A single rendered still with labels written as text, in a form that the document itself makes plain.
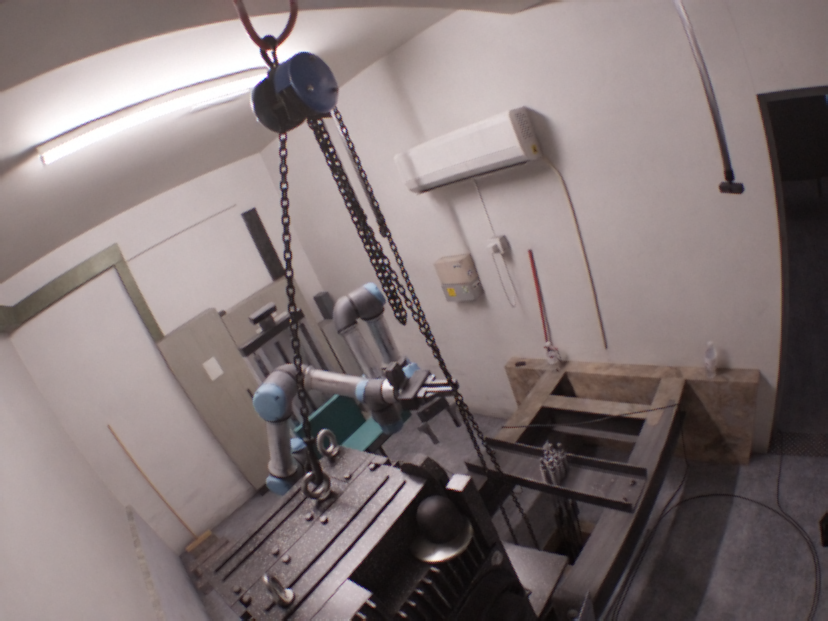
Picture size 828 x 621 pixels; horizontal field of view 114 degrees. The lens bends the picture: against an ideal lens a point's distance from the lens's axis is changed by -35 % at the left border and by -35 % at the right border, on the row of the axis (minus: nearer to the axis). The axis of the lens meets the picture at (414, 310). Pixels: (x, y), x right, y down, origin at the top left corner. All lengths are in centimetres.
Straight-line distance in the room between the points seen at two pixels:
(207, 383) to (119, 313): 98
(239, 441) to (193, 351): 90
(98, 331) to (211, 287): 111
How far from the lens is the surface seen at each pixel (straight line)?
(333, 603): 78
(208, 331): 367
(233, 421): 383
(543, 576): 149
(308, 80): 90
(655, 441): 213
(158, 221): 390
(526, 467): 215
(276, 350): 190
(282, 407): 139
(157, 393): 387
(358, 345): 174
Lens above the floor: 218
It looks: 19 degrees down
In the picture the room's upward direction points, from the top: 23 degrees counter-clockwise
